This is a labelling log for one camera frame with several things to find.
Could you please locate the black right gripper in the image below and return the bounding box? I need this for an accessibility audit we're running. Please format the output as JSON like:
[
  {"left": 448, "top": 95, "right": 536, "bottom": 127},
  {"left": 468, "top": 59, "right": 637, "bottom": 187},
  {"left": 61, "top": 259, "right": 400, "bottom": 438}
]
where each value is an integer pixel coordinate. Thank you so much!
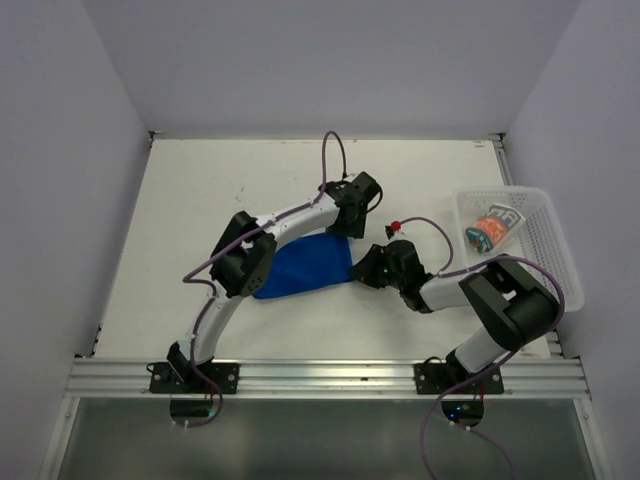
[{"left": 347, "top": 245, "right": 405, "bottom": 291}]

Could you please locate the blue towel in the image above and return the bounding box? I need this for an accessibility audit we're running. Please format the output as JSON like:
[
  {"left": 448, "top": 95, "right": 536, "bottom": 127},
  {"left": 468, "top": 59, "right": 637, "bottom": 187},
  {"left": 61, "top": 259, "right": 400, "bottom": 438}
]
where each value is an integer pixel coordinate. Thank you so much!
[{"left": 253, "top": 233, "right": 353, "bottom": 300}]

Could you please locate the rabbit print towel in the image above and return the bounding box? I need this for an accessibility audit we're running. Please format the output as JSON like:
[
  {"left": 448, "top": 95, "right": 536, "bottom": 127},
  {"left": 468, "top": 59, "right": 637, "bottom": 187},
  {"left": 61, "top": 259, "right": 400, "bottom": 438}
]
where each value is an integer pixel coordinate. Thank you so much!
[{"left": 464, "top": 203, "right": 526, "bottom": 254}]

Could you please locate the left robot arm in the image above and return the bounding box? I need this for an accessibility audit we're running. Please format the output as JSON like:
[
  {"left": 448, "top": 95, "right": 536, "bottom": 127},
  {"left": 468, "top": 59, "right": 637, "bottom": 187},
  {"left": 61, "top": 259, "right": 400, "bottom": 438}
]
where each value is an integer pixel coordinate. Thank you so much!
[{"left": 167, "top": 172, "right": 382, "bottom": 393}]

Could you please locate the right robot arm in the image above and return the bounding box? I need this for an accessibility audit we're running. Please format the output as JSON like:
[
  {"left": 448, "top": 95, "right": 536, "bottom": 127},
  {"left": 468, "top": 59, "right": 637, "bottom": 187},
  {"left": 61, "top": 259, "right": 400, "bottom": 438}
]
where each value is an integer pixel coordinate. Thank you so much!
[{"left": 348, "top": 240, "right": 560, "bottom": 393}]

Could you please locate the white plastic basket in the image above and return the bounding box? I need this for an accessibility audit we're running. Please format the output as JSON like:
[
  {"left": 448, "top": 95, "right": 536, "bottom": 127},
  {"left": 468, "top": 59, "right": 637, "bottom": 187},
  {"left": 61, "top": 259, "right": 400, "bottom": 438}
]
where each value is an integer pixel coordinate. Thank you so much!
[{"left": 453, "top": 186, "right": 585, "bottom": 312}]

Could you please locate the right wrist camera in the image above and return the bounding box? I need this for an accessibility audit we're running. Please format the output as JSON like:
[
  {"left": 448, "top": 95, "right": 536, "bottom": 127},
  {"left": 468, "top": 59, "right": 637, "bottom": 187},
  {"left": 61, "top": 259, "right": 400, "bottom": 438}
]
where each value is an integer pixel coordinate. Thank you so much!
[{"left": 384, "top": 221, "right": 405, "bottom": 240}]

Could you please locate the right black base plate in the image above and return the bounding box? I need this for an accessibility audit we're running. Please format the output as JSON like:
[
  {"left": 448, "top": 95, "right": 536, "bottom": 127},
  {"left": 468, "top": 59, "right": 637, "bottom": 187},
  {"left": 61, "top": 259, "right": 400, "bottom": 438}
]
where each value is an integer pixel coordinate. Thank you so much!
[{"left": 413, "top": 357, "right": 505, "bottom": 395}]

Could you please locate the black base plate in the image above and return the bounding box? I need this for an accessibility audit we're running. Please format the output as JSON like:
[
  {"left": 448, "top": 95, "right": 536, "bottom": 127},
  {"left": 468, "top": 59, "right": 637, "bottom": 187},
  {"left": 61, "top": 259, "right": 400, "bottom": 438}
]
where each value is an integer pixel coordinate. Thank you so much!
[
  {"left": 413, "top": 357, "right": 505, "bottom": 395},
  {"left": 146, "top": 361, "right": 240, "bottom": 394}
]

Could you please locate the aluminium mounting rail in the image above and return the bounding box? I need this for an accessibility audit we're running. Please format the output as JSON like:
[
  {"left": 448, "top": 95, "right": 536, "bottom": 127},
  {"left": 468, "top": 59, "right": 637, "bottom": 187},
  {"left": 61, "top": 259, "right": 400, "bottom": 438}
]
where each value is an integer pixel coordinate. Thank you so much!
[{"left": 63, "top": 358, "right": 590, "bottom": 400}]

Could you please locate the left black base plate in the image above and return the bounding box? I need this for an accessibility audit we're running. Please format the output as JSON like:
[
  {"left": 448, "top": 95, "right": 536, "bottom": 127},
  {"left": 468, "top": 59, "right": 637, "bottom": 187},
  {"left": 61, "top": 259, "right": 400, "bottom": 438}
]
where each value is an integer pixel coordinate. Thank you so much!
[{"left": 146, "top": 361, "right": 240, "bottom": 394}]

